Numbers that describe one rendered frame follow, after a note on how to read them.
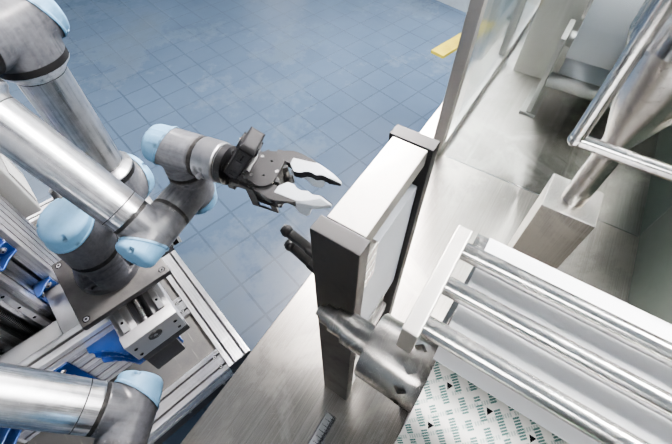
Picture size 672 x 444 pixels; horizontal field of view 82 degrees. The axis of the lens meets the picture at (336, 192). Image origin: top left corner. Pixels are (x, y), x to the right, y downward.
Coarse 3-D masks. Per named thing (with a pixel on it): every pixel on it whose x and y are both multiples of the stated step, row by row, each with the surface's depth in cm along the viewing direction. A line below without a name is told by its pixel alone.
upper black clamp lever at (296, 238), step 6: (282, 228) 40; (288, 228) 40; (282, 234) 40; (288, 234) 40; (294, 234) 40; (294, 240) 40; (300, 240) 40; (306, 240) 40; (300, 246) 40; (306, 246) 40; (306, 252) 40
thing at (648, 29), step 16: (656, 0) 32; (656, 16) 32; (640, 32) 34; (656, 32) 33; (640, 48) 34; (624, 64) 36; (608, 80) 38; (624, 80) 37; (608, 96) 38; (592, 112) 40; (576, 128) 42; (592, 128) 42
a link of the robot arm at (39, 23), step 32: (0, 0) 57; (32, 0) 60; (0, 32) 57; (32, 32) 61; (64, 32) 67; (0, 64) 59; (32, 64) 63; (64, 64) 67; (32, 96) 68; (64, 96) 71; (64, 128) 74; (96, 128) 79; (96, 160) 82; (128, 160) 90
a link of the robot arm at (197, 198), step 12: (192, 180) 72; (204, 180) 74; (168, 192) 72; (180, 192) 72; (192, 192) 73; (204, 192) 76; (216, 192) 81; (180, 204) 71; (192, 204) 73; (204, 204) 78; (192, 216) 74
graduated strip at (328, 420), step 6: (330, 414) 71; (324, 420) 71; (330, 420) 71; (318, 426) 70; (324, 426) 70; (330, 426) 70; (318, 432) 69; (324, 432) 69; (312, 438) 69; (318, 438) 69; (324, 438) 69
